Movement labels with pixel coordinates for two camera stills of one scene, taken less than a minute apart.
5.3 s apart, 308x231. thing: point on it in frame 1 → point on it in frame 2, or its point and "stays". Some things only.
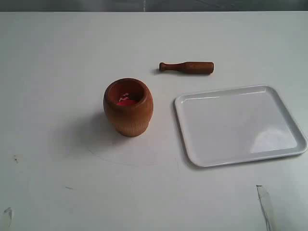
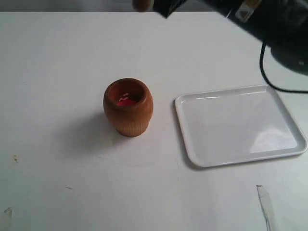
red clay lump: x=126 y=100 stays
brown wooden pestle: x=189 y=68 → x=141 y=6
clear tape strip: x=263 y=191 stays
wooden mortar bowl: x=128 y=103 stays
